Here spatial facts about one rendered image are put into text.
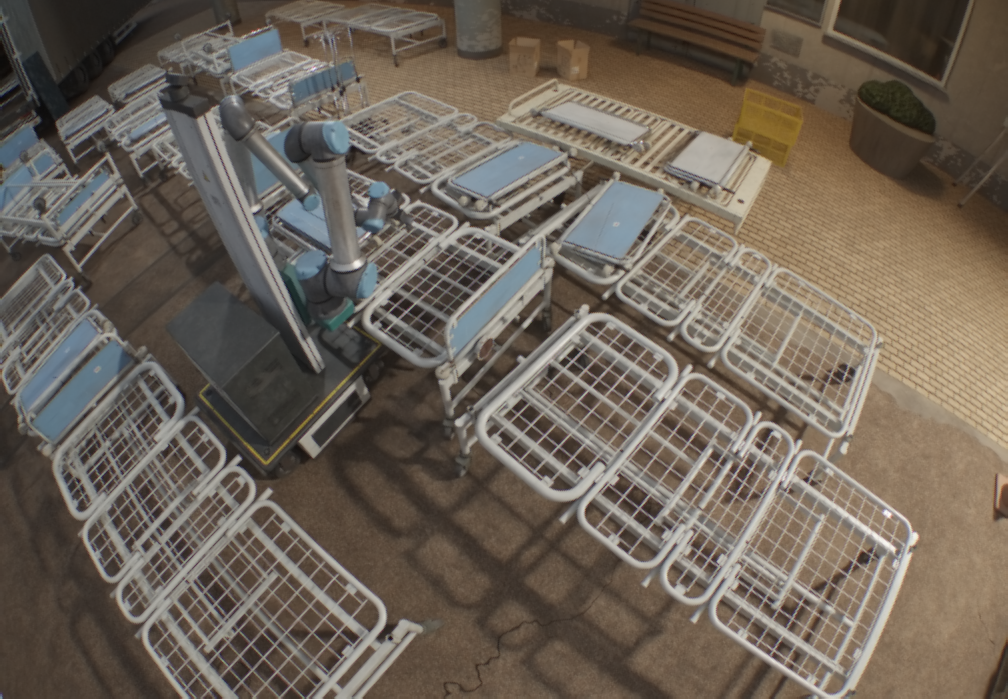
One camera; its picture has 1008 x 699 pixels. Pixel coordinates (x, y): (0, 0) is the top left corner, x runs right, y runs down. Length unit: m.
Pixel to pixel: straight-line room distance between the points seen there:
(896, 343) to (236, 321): 4.09
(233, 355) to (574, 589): 1.77
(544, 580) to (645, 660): 0.60
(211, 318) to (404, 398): 1.12
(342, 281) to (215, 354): 0.63
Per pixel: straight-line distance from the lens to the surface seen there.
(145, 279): 4.45
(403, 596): 2.33
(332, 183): 1.75
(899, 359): 3.86
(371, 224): 2.12
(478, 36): 6.59
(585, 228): 2.71
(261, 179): 3.53
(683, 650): 2.39
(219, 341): 2.16
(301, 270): 2.02
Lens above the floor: 2.26
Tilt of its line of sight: 51 degrees down
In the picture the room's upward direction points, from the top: 2 degrees counter-clockwise
